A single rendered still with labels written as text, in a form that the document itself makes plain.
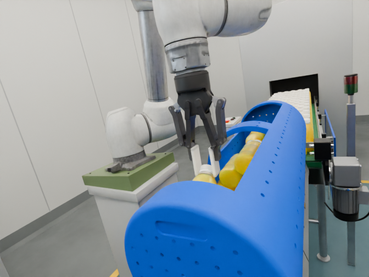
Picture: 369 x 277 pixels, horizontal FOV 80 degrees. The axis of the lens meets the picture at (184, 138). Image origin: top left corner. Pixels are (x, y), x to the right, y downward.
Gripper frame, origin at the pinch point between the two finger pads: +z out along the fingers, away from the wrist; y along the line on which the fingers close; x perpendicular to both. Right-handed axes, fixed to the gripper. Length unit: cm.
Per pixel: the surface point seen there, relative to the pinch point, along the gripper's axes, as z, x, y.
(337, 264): 119, 106, 34
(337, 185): 45, 79, 32
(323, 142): 19, 72, 26
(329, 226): 118, 147, 32
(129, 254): 8.8, -22.1, -6.8
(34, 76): -61, 118, -266
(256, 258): 3.5, -22.2, 15.4
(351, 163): 33, 80, 38
